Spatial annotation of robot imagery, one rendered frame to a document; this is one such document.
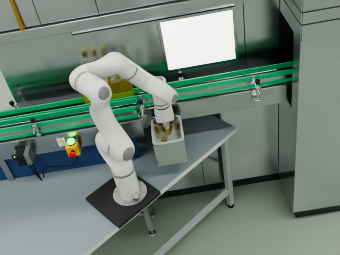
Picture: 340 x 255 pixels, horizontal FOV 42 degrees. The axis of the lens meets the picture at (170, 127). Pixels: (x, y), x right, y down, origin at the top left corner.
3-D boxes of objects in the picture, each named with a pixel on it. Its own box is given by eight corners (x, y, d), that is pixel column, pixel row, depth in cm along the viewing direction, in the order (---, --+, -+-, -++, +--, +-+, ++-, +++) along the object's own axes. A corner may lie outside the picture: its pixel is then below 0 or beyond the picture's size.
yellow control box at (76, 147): (81, 147, 257) (78, 138, 252) (80, 156, 251) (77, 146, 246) (70, 149, 257) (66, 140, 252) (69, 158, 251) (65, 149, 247)
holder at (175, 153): (182, 130, 267) (179, 110, 257) (187, 161, 246) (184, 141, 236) (155, 134, 268) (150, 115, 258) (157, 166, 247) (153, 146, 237)
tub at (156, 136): (182, 125, 258) (180, 114, 252) (186, 151, 241) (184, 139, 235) (153, 130, 258) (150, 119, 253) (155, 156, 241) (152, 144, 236)
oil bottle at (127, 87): (136, 100, 262) (129, 70, 248) (136, 106, 257) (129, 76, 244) (127, 102, 262) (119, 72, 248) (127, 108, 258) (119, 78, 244)
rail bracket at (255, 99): (258, 100, 260) (257, 68, 245) (264, 118, 247) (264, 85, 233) (250, 102, 260) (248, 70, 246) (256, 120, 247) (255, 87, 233)
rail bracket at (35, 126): (44, 134, 251) (36, 116, 243) (42, 143, 245) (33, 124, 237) (37, 135, 251) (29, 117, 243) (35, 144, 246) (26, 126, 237)
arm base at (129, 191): (154, 193, 241) (147, 169, 229) (125, 212, 234) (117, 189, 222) (134, 175, 254) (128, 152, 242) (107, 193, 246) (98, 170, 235)
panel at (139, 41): (237, 57, 262) (234, 4, 241) (238, 60, 260) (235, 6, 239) (88, 83, 266) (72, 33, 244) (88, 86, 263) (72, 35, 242)
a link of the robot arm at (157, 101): (173, 99, 230) (161, 93, 236) (169, 78, 222) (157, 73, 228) (162, 108, 226) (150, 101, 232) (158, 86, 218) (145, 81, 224)
